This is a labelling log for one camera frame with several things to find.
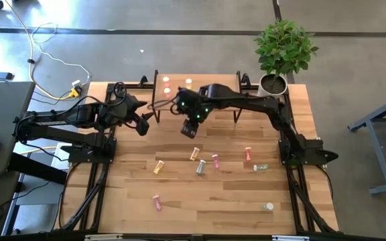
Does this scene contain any yellow floor cable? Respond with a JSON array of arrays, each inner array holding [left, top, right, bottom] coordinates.
[[4, 0, 82, 101]]

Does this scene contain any white plant pot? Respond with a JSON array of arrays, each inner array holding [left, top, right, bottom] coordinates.
[[257, 72, 289, 98]]

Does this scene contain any black aluminium table frame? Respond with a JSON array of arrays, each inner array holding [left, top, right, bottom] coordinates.
[[54, 74, 340, 241]]

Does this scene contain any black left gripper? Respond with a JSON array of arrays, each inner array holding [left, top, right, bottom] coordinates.
[[107, 94, 155, 137]]

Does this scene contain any blue-grey metal table frame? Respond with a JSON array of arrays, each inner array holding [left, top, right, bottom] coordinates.
[[346, 92, 386, 197]]

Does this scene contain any white floor cable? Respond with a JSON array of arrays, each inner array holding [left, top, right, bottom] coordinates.
[[31, 21, 92, 88]]

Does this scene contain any grey desk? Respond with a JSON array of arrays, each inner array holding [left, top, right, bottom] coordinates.
[[0, 81, 36, 177]]

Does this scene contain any wooden shelf black metal frame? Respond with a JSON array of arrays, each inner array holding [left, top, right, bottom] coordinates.
[[151, 69, 244, 124]]

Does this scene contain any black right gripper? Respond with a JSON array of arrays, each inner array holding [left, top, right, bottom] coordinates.
[[180, 116, 201, 139]]

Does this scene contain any white flat box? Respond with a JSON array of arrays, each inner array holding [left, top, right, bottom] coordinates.
[[50, 142, 74, 171]]

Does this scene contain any silver metal bracket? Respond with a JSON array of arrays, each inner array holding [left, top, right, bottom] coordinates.
[[84, 234, 124, 241], [271, 235, 310, 241]]

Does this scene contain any black desk crossbar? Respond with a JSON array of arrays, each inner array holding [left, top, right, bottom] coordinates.
[[7, 152, 69, 185]]

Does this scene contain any green leafy plant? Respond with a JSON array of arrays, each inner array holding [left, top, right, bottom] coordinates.
[[253, 19, 320, 78]]

